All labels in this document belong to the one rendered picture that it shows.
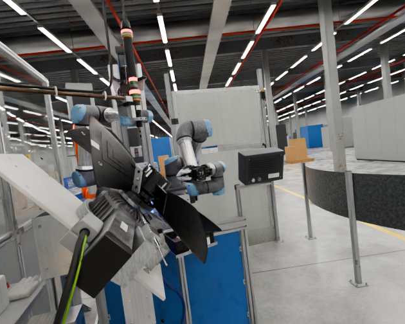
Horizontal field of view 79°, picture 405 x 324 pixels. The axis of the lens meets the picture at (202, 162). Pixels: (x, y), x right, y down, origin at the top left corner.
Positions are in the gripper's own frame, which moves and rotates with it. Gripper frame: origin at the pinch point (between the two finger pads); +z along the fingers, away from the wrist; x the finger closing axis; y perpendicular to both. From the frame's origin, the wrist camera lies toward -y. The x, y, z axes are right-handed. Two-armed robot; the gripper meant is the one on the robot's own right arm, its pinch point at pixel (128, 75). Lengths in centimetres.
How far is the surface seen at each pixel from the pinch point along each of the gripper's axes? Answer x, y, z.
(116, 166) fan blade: 13, 38, 35
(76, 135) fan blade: 23.7, 25.1, 9.4
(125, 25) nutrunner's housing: 0.1, -16.8, 9.6
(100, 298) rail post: 26, 108, -32
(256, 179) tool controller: -69, 58, -13
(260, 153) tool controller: -71, 43, -9
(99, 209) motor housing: 19, 52, 21
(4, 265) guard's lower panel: 65, 78, -33
